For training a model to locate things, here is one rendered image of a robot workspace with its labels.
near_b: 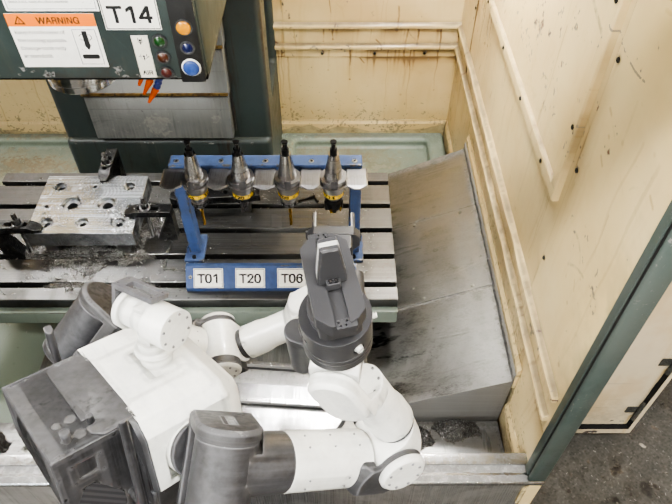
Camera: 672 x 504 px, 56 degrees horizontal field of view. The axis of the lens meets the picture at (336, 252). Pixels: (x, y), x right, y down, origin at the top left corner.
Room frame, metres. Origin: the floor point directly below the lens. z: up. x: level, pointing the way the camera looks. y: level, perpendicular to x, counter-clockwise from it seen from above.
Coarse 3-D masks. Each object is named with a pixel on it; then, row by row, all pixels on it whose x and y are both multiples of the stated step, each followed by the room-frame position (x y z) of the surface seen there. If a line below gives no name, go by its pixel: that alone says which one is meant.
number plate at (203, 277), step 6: (198, 270) 1.06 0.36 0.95; (204, 270) 1.06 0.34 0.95; (210, 270) 1.06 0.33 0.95; (216, 270) 1.06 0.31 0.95; (222, 270) 1.06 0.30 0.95; (198, 276) 1.05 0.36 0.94; (204, 276) 1.05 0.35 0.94; (210, 276) 1.05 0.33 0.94; (216, 276) 1.05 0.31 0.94; (222, 276) 1.05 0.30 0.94; (198, 282) 1.04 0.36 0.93; (204, 282) 1.04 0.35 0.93; (210, 282) 1.04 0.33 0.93; (216, 282) 1.04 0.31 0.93; (222, 282) 1.04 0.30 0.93
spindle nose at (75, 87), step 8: (48, 80) 1.19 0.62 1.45; (56, 80) 1.17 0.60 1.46; (64, 80) 1.16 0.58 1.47; (72, 80) 1.16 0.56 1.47; (80, 80) 1.16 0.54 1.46; (88, 80) 1.17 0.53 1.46; (96, 80) 1.18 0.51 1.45; (104, 80) 1.19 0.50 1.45; (112, 80) 1.21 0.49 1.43; (56, 88) 1.17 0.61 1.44; (64, 88) 1.17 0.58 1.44; (72, 88) 1.16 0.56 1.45; (80, 88) 1.16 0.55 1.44; (88, 88) 1.17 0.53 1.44; (96, 88) 1.18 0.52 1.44
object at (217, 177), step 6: (216, 168) 1.17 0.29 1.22; (222, 168) 1.17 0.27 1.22; (228, 168) 1.17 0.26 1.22; (210, 174) 1.14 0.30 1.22; (216, 174) 1.14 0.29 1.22; (222, 174) 1.14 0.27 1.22; (210, 180) 1.12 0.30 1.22; (216, 180) 1.12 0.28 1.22; (222, 180) 1.12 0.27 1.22; (210, 186) 1.10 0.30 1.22; (216, 186) 1.10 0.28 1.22; (222, 186) 1.10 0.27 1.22
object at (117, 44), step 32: (0, 0) 1.04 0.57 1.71; (96, 0) 1.04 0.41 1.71; (160, 0) 1.04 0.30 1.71; (192, 0) 1.04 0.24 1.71; (224, 0) 1.30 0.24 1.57; (0, 32) 1.04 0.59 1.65; (128, 32) 1.04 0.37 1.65; (160, 32) 1.04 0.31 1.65; (0, 64) 1.04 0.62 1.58; (128, 64) 1.04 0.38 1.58; (160, 64) 1.04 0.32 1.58
